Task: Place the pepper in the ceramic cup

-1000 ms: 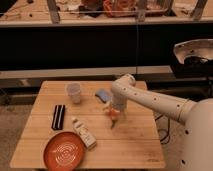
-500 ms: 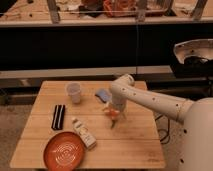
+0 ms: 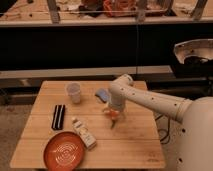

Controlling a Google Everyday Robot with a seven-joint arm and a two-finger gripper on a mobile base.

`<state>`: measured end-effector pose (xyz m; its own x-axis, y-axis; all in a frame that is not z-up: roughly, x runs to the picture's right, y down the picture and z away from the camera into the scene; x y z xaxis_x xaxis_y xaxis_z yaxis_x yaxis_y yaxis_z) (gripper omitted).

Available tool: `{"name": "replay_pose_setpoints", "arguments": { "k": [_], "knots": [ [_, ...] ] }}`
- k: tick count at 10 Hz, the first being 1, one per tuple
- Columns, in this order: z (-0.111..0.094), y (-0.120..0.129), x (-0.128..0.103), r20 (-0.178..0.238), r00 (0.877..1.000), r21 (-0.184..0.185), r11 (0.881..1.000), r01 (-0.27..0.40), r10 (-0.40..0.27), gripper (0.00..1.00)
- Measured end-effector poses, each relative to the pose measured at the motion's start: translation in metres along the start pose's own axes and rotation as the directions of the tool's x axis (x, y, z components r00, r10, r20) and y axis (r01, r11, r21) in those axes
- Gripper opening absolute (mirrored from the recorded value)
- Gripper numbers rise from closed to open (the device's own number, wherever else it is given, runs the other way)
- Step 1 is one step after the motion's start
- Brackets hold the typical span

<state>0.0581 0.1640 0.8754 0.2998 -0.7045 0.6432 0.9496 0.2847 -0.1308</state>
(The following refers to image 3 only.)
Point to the orange patterned plate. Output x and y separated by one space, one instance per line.
63 152

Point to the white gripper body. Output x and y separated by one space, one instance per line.
107 109

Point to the black striped block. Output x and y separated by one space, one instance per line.
58 117

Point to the silver robot base cover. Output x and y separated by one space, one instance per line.
202 48

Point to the white ceramic cup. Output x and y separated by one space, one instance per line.
73 90

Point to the orange object on bench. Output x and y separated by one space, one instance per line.
119 8

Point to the wooden folding table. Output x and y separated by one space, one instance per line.
131 143

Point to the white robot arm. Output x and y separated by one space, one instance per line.
195 116

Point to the blue sponge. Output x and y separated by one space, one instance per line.
102 94

